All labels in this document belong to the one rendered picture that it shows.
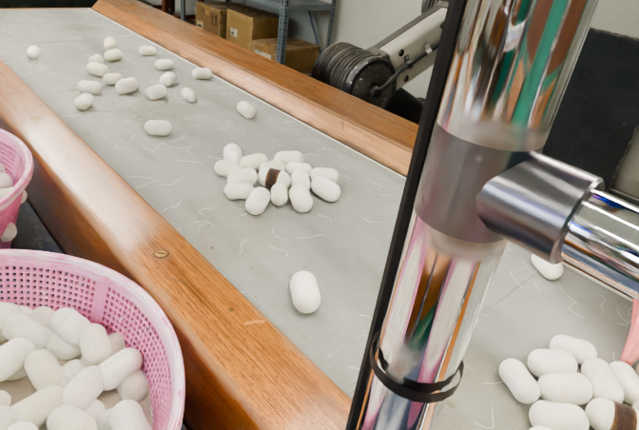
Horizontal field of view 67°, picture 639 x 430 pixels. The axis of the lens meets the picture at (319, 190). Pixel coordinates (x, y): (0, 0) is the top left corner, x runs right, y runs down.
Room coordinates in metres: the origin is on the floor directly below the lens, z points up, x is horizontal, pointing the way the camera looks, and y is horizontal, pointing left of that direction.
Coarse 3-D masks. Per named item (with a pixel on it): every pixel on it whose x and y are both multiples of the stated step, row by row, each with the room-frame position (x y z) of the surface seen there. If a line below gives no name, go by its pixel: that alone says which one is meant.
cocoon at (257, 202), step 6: (252, 192) 0.42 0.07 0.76; (258, 192) 0.42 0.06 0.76; (264, 192) 0.43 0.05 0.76; (252, 198) 0.41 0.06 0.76; (258, 198) 0.41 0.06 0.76; (264, 198) 0.42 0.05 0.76; (246, 204) 0.41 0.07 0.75; (252, 204) 0.41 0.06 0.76; (258, 204) 0.41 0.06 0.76; (264, 204) 0.41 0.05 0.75; (252, 210) 0.40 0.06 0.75; (258, 210) 0.40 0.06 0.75
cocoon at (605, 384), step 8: (592, 360) 0.26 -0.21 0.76; (600, 360) 0.26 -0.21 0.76; (584, 368) 0.26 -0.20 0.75; (592, 368) 0.25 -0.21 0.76; (600, 368) 0.25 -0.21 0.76; (608, 368) 0.25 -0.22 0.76; (592, 376) 0.25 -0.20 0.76; (600, 376) 0.24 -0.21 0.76; (608, 376) 0.24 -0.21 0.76; (592, 384) 0.24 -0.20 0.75; (600, 384) 0.24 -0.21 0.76; (608, 384) 0.24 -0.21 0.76; (616, 384) 0.24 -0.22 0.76; (600, 392) 0.23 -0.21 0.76; (608, 392) 0.23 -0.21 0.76; (616, 392) 0.23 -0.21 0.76; (616, 400) 0.23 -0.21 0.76
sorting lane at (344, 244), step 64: (64, 64) 0.79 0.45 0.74; (128, 64) 0.84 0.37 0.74; (192, 64) 0.89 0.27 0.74; (128, 128) 0.57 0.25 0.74; (192, 128) 0.60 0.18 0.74; (256, 128) 0.63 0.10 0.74; (192, 192) 0.44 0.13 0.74; (384, 192) 0.50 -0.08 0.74; (256, 256) 0.35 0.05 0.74; (320, 256) 0.36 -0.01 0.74; (384, 256) 0.37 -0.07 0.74; (512, 256) 0.40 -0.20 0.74; (320, 320) 0.28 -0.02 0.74; (512, 320) 0.31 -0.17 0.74; (576, 320) 0.32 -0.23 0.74
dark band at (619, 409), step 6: (618, 402) 0.22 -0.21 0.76; (618, 408) 0.22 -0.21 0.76; (624, 408) 0.22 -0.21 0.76; (630, 408) 0.22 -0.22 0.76; (618, 414) 0.21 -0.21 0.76; (624, 414) 0.21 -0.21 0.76; (630, 414) 0.21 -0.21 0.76; (636, 414) 0.21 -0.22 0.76; (618, 420) 0.21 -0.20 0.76; (624, 420) 0.21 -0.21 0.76; (630, 420) 0.21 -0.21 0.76; (636, 420) 0.21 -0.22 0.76; (612, 426) 0.21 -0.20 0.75; (618, 426) 0.21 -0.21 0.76; (624, 426) 0.21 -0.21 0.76; (630, 426) 0.21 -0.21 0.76; (636, 426) 0.21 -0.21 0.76
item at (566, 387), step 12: (552, 372) 0.24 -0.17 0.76; (564, 372) 0.24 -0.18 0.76; (576, 372) 0.25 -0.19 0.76; (540, 384) 0.23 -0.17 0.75; (552, 384) 0.23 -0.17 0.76; (564, 384) 0.23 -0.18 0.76; (576, 384) 0.23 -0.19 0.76; (588, 384) 0.23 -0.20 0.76; (540, 396) 0.23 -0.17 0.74; (552, 396) 0.23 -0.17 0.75; (564, 396) 0.23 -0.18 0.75; (576, 396) 0.23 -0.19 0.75; (588, 396) 0.23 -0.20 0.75
